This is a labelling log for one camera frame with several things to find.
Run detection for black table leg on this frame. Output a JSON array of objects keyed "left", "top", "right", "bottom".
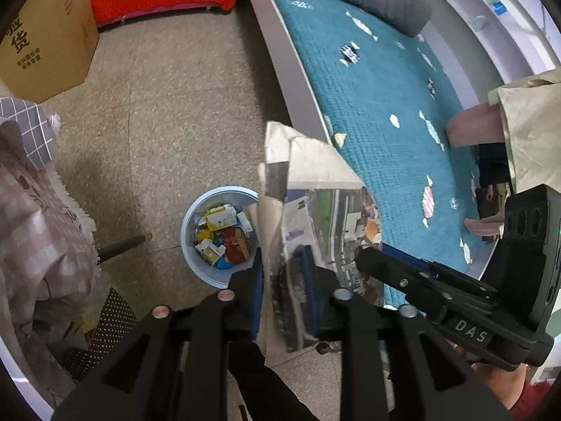
[{"left": 97, "top": 234, "right": 147, "bottom": 261}]

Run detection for teal quilted mattress cover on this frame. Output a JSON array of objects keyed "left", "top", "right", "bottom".
[{"left": 256, "top": 0, "right": 500, "bottom": 316}]

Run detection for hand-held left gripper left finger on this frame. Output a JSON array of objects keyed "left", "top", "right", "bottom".
[{"left": 53, "top": 250, "right": 264, "bottom": 421}]

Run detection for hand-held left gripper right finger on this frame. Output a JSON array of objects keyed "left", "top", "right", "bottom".
[{"left": 307, "top": 248, "right": 511, "bottom": 421}]

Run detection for brown cardboard box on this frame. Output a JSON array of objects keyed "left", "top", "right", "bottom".
[{"left": 0, "top": 0, "right": 101, "bottom": 103}]

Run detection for silver printed foil bag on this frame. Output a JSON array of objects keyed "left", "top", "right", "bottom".
[{"left": 246, "top": 120, "right": 384, "bottom": 354}]

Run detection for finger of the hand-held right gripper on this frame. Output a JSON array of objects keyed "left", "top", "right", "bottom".
[
  {"left": 385, "top": 246, "right": 499, "bottom": 300},
  {"left": 355, "top": 247, "right": 466, "bottom": 322}
]

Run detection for pile of wrappers and cartons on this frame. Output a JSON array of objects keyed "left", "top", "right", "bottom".
[{"left": 194, "top": 204, "right": 254, "bottom": 269}]

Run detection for teal bunk bed frame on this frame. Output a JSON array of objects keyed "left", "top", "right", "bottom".
[{"left": 239, "top": 0, "right": 561, "bottom": 316}]

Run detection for person's right forearm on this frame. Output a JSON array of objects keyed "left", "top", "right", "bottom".
[{"left": 508, "top": 379, "right": 561, "bottom": 421}]

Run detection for brown dotted cushion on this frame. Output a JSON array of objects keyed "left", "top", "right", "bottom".
[{"left": 57, "top": 287, "right": 138, "bottom": 382}]

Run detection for person's pink plaid pyjamas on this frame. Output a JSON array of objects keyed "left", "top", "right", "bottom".
[{"left": 0, "top": 118, "right": 106, "bottom": 404}]

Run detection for blue plastic bucket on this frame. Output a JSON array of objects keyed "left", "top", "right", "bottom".
[{"left": 181, "top": 186, "right": 264, "bottom": 289}]

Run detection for person's right hand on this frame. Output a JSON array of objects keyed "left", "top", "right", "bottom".
[{"left": 451, "top": 343, "right": 527, "bottom": 409}]

